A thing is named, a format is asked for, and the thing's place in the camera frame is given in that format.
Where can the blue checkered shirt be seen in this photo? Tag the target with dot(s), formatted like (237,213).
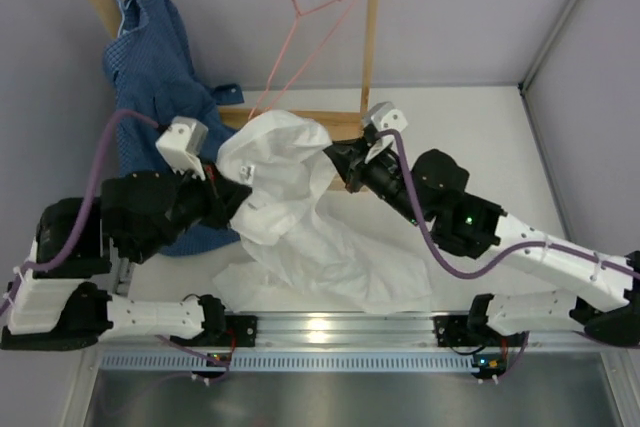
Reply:
(151,69)

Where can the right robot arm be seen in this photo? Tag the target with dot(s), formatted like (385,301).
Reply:
(593,294)

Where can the aluminium mounting rail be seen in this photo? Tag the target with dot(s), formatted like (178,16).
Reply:
(336,330)

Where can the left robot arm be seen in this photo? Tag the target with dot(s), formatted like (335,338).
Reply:
(53,304)

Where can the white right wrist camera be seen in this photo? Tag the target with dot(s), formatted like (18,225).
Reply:
(382,116)

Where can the white shirt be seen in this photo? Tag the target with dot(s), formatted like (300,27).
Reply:
(297,249)

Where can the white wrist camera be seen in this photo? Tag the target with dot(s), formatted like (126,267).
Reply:
(180,145)
(382,116)

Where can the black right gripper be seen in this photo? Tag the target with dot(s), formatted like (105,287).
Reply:
(349,158)

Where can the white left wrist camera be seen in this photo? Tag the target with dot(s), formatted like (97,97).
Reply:
(180,145)

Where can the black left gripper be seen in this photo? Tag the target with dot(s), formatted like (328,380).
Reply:
(222,197)

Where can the grey slotted cable duct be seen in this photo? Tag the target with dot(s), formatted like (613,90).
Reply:
(301,362)

